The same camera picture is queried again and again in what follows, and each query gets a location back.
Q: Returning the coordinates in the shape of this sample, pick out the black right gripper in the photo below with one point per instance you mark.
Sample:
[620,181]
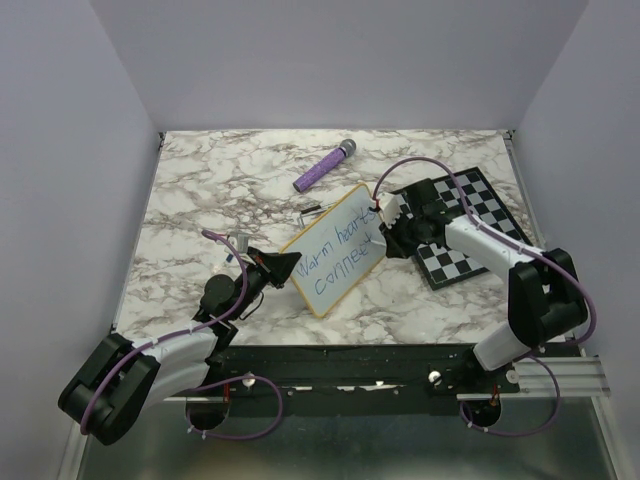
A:
[394,248]

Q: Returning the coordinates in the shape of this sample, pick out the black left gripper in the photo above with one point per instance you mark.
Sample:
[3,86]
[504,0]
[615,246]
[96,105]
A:
[275,268]

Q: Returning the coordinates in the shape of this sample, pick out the yellow framed whiteboard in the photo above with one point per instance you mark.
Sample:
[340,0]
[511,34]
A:
[336,253]

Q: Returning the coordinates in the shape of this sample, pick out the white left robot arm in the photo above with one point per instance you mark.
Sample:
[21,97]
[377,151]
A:
[122,377]

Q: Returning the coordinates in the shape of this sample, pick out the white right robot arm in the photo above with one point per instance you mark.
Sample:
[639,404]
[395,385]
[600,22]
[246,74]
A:
[543,298]

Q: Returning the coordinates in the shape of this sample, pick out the black white chessboard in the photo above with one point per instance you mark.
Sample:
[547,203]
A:
[487,239]

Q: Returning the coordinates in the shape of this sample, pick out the purple glitter microphone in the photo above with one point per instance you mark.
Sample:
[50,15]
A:
[345,150]

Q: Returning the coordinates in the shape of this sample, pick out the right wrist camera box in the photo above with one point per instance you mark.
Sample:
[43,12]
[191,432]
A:
[388,208]

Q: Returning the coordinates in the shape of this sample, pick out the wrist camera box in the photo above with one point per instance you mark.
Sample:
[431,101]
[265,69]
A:
[388,208]
[240,241]

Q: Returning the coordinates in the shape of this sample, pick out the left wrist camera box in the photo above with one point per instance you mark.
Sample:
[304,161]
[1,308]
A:
[240,241]

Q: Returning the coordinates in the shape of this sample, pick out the wire whiteboard stand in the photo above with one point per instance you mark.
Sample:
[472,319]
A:
[309,214]

